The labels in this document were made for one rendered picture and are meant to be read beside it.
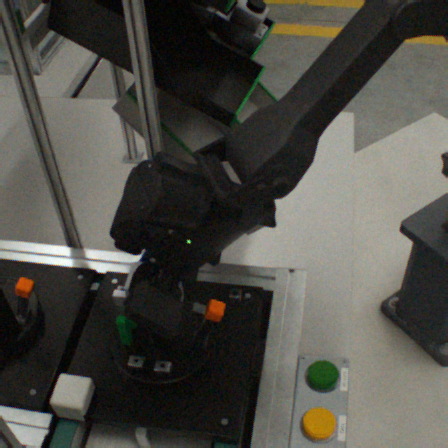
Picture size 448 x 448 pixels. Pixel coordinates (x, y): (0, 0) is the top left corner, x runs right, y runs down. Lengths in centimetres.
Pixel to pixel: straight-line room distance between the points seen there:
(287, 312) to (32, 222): 57
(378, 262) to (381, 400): 27
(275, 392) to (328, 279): 30
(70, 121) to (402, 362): 93
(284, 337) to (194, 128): 35
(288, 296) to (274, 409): 19
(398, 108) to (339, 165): 182
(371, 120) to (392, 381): 213
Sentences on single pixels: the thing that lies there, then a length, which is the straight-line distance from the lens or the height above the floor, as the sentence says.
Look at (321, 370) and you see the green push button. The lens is 78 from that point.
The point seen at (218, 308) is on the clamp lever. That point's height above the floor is 107.
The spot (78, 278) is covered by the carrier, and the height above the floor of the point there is 97.
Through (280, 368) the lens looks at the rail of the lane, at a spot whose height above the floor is 95.
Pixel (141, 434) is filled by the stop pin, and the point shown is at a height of 97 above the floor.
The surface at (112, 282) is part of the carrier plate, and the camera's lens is 89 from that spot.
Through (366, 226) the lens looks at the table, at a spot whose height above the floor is 86.
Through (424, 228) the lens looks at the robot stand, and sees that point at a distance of 84.
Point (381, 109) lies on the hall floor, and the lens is 301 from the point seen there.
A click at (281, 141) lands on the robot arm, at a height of 132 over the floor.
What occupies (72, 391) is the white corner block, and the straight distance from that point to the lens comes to 77.
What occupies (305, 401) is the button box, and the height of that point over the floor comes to 96.
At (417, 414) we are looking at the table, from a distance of 90.
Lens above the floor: 163
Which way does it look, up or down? 45 degrees down
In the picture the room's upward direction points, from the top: 4 degrees counter-clockwise
